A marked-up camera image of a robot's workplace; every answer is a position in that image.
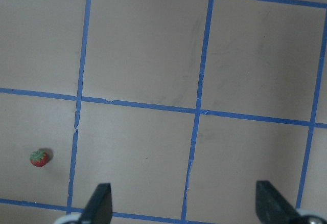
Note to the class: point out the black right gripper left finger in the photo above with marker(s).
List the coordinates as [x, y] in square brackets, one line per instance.
[99, 206]

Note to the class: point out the strawberry with green top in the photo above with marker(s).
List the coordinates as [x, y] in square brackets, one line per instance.
[39, 158]

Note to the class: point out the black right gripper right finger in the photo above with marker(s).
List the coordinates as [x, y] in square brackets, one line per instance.
[271, 207]

